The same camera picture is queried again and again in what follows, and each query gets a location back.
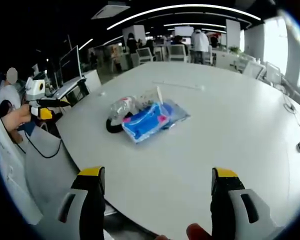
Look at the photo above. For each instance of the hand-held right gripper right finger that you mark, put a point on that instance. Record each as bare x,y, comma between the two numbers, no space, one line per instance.
225,200

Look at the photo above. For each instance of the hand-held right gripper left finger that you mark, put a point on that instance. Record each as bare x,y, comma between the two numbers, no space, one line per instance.
90,200

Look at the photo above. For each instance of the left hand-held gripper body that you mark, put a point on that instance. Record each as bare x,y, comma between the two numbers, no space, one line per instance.
37,87

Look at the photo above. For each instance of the clear plastic bag with items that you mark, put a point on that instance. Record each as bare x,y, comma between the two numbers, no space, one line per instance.
121,106

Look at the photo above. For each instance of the blue wipes packet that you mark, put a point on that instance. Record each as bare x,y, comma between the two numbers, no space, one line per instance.
145,122

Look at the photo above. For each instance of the clear bag with white stick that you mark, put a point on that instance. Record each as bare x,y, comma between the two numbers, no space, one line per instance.
150,97

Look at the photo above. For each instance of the clear bag with blue item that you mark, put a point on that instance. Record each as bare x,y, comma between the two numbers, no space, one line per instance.
176,112

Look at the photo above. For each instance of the thin white rod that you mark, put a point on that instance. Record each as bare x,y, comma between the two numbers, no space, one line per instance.
177,84

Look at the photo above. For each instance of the person's left hand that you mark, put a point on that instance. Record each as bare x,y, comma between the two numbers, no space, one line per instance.
23,114

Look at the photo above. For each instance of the person's right hand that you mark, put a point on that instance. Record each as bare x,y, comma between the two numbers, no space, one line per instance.
197,232

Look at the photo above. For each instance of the white side desk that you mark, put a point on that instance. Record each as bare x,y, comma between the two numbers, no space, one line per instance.
70,87

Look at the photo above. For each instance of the person's upper body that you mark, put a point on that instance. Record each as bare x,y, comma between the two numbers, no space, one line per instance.
7,96

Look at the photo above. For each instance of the large dark monitor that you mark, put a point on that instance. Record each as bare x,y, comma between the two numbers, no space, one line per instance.
70,65

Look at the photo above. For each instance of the white round table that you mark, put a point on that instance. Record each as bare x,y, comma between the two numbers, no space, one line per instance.
190,162

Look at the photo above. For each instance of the white office chair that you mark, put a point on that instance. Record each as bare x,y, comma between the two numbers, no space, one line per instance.
145,55
253,68
177,53
273,73

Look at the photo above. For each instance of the ceiling air conditioner unit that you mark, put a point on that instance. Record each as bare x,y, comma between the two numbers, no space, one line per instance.
111,10

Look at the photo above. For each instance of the green potted plant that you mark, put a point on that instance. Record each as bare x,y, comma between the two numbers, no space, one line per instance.
234,50

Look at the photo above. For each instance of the long curved ceiling light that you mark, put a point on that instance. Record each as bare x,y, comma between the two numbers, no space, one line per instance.
180,8

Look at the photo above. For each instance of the white wall screen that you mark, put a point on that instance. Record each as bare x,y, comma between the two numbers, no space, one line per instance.
184,31

